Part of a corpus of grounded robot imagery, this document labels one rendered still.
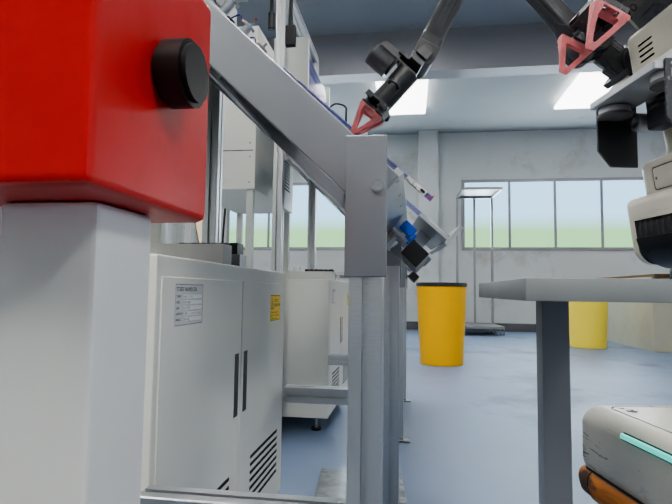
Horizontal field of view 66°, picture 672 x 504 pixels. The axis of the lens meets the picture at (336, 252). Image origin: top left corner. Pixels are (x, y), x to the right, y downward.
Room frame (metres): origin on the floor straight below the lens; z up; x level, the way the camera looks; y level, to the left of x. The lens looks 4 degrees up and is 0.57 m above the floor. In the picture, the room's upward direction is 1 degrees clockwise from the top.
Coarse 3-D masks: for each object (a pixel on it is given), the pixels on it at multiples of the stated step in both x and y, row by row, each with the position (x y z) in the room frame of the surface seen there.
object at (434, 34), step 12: (444, 0) 1.27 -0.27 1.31; (456, 0) 1.28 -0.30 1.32; (444, 12) 1.27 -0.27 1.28; (456, 12) 1.28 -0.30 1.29; (432, 24) 1.25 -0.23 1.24; (444, 24) 1.26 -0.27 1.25; (432, 36) 1.24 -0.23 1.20; (444, 36) 1.26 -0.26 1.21; (432, 48) 1.23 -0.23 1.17; (432, 60) 1.23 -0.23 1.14; (420, 72) 1.26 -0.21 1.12
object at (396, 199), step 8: (400, 176) 0.67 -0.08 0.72; (400, 184) 0.71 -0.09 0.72; (392, 192) 0.71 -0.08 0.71; (400, 192) 0.76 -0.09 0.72; (392, 200) 0.76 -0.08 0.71; (400, 200) 0.82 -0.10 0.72; (392, 208) 0.82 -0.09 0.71; (400, 208) 0.89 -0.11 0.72; (392, 216) 0.89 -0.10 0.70; (400, 216) 0.98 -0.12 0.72; (392, 224) 0.97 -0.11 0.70; (400, 224) 1.07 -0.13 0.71; (392, 232) 1.07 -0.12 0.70; (400, 232) 1.19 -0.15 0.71; (392, 240) 1.19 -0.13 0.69
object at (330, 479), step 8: (328, 472) 1.66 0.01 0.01; (336, 472) 1.66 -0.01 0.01; (344, 472) 1.66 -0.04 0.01; (400, 472) 1.67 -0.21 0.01; (320, 480) 1.59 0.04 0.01; (328, 480) 1.59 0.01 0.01; (336, 480) 1.59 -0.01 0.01; (344, 480) 1.60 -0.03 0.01; (400, 480) 1.60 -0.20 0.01; (320, 488) 1.53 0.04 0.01; (328, 488) 1.53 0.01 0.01; (336, 488) 1.53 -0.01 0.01; (344, 488) 1.53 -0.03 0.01; (400, 488) 1.54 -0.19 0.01; (320, 496) 1.47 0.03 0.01; (328, 496) 1.47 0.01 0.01; (336, 496) 1.47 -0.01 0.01; (344, 496) 1.47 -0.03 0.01; (400, 496) 1.48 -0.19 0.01
